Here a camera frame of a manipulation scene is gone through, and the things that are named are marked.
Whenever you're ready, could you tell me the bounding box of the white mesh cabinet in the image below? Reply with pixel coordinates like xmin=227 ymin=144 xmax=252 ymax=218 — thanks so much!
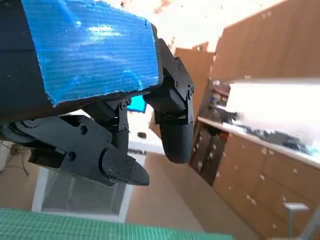
xmin=31 ymin=139 xmax=148 ymax=223

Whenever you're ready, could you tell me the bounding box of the thin black floor cable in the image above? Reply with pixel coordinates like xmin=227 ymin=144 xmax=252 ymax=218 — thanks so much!
xmin=9 ymin=146 xmax=30 ymax=177

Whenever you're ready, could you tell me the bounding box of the brown drawer counter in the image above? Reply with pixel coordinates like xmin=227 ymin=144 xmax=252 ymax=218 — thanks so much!
xmin=188 ymin=116 xmax=320 ymax=240

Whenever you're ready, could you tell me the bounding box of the green cutting mat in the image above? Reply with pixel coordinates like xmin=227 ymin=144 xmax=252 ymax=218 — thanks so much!
xmin=0 ymin=207 xmax=233 ymax=240

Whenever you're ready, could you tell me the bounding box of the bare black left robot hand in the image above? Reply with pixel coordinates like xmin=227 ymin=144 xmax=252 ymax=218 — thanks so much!
xmin=0 ymin=0 xmax=196 ymax=188

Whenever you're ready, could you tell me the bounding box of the dark equipment pile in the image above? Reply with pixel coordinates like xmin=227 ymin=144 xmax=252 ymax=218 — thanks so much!
xmin=212 ymin=99 xmax=320 ymax=157

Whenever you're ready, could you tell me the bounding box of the brown wall cupboard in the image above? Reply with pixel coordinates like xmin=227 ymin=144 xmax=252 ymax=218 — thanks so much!
xmin=174 ymin=0 xmax=320 ymax=83

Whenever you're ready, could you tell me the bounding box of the computer monitor cyan screen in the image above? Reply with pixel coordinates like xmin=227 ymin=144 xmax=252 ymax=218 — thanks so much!
xmin=126 ymin=95 xmax=148 ymax=114

